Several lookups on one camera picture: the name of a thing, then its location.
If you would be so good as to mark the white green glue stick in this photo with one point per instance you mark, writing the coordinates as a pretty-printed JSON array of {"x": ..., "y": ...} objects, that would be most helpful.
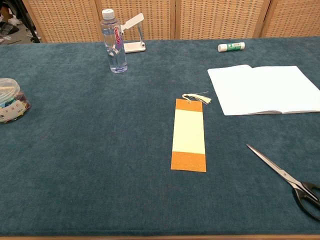
[{"x": 231, "y": 47}]

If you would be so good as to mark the wicker folding screen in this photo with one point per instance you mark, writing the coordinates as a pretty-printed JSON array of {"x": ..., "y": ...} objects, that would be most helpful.
[{"x": 212, "y": 20}]

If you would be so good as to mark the black tripod stand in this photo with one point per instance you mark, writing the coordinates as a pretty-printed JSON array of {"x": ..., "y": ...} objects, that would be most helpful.
[{"x": 35, "y": 40}]

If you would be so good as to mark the teal blue table cloth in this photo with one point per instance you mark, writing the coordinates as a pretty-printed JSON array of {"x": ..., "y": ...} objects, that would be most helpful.
[{"x": 100, "y": 150}]

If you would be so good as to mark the open white notebook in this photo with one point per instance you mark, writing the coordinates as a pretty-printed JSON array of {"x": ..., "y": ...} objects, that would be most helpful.
[{"x": 240, "y": 90}]

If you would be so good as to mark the clear plastic water bottle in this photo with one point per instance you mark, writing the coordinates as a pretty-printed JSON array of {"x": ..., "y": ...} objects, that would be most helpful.
[{"x": 116, "y": 50}]

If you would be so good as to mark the clear jar of colourful clips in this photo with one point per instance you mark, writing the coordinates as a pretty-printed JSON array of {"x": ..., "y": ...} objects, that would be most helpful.
[{"x": 12, "y": 105}]

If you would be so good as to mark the white folding phone stand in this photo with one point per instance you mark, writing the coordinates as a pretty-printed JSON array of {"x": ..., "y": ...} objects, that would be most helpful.
[{"x": 135, "y": 47}]

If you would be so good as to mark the orange cream bookmark with tassel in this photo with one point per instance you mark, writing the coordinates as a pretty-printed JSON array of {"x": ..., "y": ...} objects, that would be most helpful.
[{"x": 188, "y": 130}]

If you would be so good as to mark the white sneaker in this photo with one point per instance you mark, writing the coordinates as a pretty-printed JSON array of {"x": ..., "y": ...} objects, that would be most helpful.
[{"x": 16, "y": 20}]

